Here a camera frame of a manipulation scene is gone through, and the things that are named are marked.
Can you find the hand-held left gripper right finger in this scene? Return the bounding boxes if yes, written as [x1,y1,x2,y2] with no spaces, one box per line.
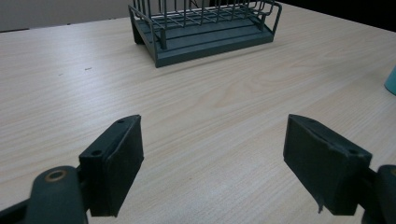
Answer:
[282,113,374,217]

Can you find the dark green wire dish rack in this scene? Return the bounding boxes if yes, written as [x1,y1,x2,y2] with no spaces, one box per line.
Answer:
[127,0,283,69]

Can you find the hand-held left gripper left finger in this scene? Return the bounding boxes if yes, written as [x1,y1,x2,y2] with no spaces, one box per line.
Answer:
[78,114,145,218]

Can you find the teal cup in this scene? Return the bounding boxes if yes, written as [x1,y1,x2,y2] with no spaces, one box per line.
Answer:
[384,64,396,96]

